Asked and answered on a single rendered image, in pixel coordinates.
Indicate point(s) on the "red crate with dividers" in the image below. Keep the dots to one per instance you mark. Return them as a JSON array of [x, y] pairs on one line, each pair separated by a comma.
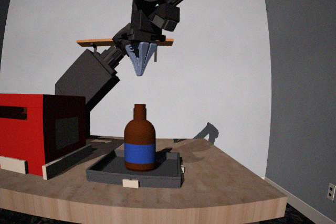
[[55, 127]]

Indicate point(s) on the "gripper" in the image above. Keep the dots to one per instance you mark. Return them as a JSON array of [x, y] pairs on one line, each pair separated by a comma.
[[141, 47]]

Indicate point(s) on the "orange bottle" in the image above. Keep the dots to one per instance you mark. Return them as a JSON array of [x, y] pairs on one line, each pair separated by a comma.
[[139, 142], [23, 115]]

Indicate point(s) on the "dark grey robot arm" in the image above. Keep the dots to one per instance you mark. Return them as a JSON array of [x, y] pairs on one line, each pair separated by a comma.
[[149, 17]]

